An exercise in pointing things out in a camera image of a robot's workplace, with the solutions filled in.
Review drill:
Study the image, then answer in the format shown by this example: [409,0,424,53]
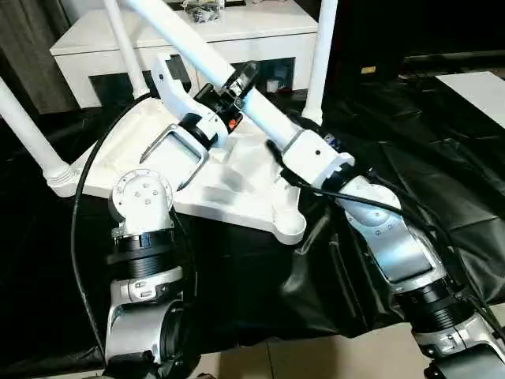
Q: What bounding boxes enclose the black and white bundle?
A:
[181,0,223,24]

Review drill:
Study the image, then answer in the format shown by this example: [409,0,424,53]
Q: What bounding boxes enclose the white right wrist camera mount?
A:
[280,128,356,186]

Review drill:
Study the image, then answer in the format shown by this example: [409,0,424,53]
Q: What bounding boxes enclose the white plastic table top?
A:
[46,96,344,248]

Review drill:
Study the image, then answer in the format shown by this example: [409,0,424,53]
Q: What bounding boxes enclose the white plastic table leg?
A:
[104,0,149,102]
[0,77,80,190]
[301,0,339,124]
[122,0,312,149]

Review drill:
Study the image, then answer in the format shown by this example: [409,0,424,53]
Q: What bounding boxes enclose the black mat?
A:
[0,84,505,362]

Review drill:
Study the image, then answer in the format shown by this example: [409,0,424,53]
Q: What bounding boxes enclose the grey-green curtain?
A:
[0,0,80,115]

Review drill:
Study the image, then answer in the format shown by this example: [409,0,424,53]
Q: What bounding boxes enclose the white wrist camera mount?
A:
[151,53,228,149]
[280,128,356,186]

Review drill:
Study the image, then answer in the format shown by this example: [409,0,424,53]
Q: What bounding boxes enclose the flat white board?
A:
[433,73,505,129]

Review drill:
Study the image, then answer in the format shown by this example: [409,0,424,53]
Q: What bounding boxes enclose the white cabinet with glass doors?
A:
[49,0,321,110]

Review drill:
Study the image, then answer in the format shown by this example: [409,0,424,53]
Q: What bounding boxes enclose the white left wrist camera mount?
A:
[151,53,228,149]

